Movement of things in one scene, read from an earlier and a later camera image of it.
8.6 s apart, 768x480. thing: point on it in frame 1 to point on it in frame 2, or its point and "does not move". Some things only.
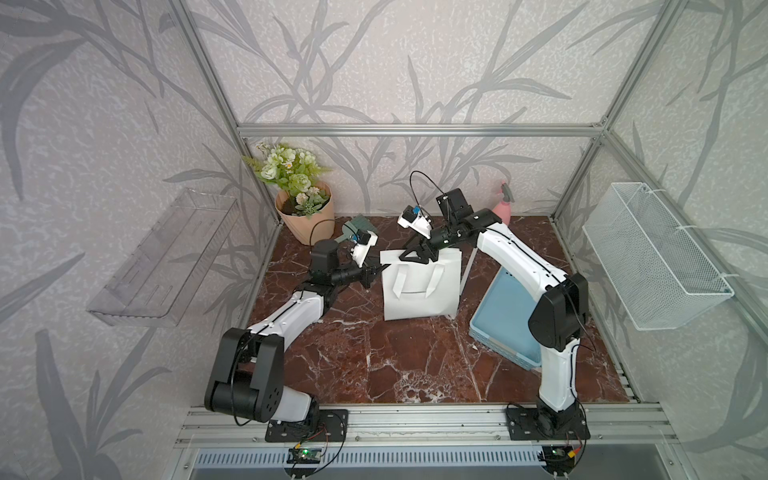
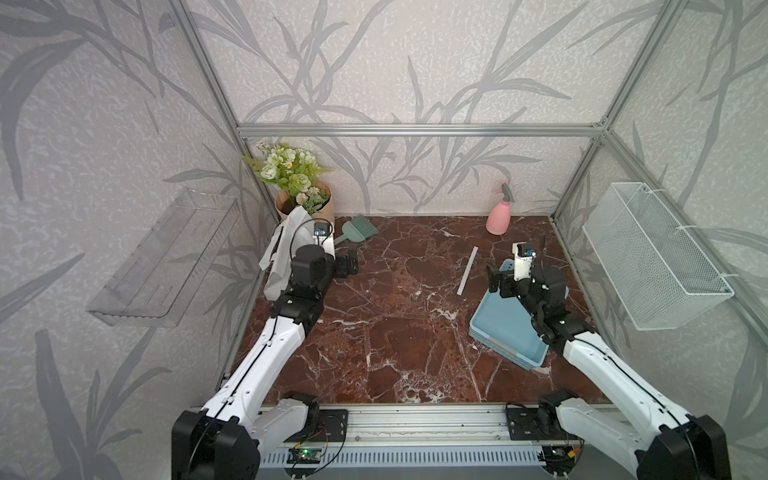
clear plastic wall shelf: x=154 y=288 does not move
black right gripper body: x=441 y=237 to x=513 y=289
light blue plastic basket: x=501 y=322 does not move
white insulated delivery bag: x=419 y=289 to x=297 y=231
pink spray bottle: x=503 y=209 does not move
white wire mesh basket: x=656 y=277 does not move
